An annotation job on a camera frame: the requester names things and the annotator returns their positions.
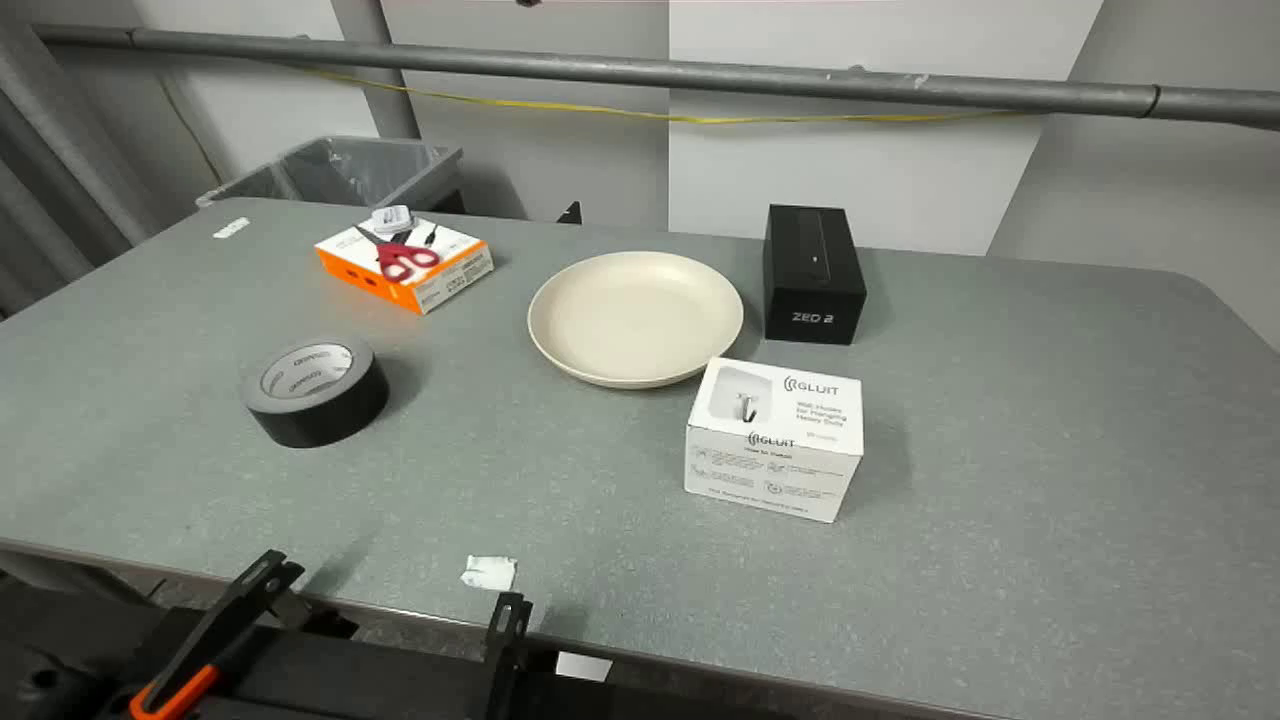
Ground black masking tape roll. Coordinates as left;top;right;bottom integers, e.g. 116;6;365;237
239;330;397;451

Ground beige round plate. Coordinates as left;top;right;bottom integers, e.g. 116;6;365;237
522;246;749;396

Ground white printed carton box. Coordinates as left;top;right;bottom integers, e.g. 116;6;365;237
680;353;866;529

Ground black rectangular box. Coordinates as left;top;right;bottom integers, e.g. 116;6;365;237
760;199;871;347

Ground orange and white flat box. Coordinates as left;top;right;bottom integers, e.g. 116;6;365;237
313;213;501;318

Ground grey metal pipe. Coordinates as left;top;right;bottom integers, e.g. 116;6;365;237
33;19;1280;135

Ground white label sticker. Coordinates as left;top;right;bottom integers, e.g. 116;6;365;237
550;647;614;687

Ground grey plastic bin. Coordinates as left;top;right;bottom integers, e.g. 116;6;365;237
191;132;466;215

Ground red handled scissors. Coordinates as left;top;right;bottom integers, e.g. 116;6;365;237
351;215;447;286

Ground grey vertical metal post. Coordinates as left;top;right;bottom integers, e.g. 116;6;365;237
328;0;422;142

